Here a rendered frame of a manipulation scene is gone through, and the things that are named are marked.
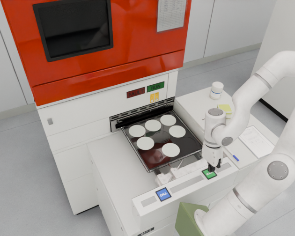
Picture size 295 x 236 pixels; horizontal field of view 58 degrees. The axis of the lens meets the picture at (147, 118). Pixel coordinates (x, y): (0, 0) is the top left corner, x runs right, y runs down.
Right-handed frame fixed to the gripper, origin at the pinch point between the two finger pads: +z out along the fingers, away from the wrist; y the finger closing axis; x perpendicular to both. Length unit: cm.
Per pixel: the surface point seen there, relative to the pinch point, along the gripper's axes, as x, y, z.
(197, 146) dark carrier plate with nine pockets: 8.5, -22.6, 6.4
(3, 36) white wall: -75, -204, -33
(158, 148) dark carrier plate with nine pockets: -12.2, -31.3, 4.5
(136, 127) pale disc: -16, -51, 0
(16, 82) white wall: -79, -214, 16
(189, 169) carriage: -3.4, -13.1, 10.4
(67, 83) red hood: -50, -45, -41
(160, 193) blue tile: -27.3, -1.8, 3.9
